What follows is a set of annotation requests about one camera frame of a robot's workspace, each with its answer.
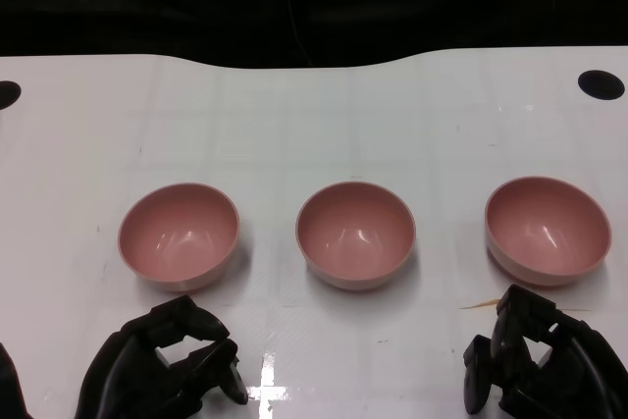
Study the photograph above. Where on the black round table grommet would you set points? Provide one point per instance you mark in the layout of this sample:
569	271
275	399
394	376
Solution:
601	85
7	94

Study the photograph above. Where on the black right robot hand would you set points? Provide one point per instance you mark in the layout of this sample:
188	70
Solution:
584	380

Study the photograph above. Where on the dark rounded robot part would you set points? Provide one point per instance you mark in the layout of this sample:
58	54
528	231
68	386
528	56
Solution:
9	389

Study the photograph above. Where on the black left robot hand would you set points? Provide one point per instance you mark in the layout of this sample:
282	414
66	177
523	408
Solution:
127	370

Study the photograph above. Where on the pink plastic bowl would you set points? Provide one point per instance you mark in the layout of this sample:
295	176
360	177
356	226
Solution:
547	232
354	237
176	237

